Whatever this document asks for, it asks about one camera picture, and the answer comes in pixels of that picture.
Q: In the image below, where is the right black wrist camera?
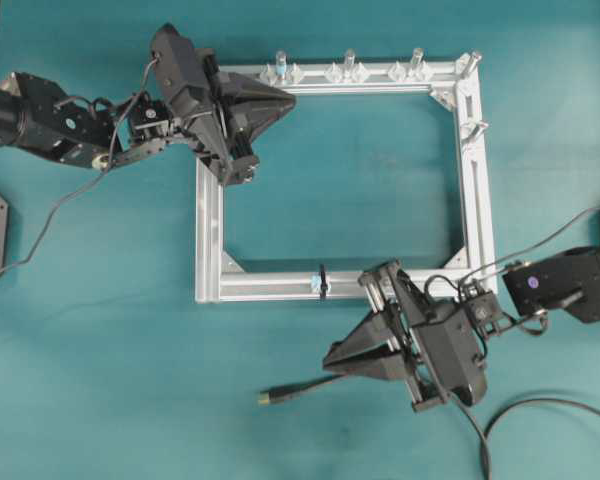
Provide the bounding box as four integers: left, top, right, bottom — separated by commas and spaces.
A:
410, 299, 487, 407

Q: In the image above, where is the black cable with plug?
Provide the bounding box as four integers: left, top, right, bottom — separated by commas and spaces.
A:
258, 374, 600, 480

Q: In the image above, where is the post with blue band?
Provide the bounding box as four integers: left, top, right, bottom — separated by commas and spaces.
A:
275, 50, 288, 81

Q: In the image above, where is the aluminium extrusion rectangular frame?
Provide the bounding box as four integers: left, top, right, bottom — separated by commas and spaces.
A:
194, 53, 497, 303

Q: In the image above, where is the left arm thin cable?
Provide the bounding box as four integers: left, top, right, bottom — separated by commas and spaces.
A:
0, 54, 166, 291

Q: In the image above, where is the right side clear post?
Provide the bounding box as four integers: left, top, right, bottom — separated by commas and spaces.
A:
459, 120, 489, 144

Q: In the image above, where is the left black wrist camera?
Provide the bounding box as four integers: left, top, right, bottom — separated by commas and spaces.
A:
150, 23, 213, 119

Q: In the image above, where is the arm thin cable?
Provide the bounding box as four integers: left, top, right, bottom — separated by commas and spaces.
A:
0, 54, 166, 291
457, 202, 600, 291

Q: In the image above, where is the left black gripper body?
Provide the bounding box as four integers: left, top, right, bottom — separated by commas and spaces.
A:
178, 48, 259, 186

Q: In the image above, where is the middle clear post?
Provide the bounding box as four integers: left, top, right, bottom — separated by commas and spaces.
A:
343, 48, 356, 78

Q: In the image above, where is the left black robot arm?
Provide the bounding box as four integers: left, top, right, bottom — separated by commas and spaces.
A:
0, 47, 296, 186

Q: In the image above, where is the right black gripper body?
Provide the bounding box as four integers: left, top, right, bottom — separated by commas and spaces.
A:
358, 259, 453, 413

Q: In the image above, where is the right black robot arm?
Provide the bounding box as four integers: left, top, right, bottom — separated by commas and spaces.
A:
323, 245, 600, 411

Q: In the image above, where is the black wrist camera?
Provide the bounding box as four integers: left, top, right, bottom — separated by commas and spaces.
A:
410, 299, 487, 407
150, 23, 213, 119

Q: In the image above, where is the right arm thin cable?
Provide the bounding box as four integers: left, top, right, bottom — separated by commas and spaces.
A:
457, 202, 600, 291

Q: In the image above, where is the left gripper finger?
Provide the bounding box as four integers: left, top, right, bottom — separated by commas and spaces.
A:
228, 99, 295, 150
218, 71, 296, 108

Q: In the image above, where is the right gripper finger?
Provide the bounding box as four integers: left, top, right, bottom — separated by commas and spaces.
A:
329, 302, 400, 353
323, 345, 407, 381

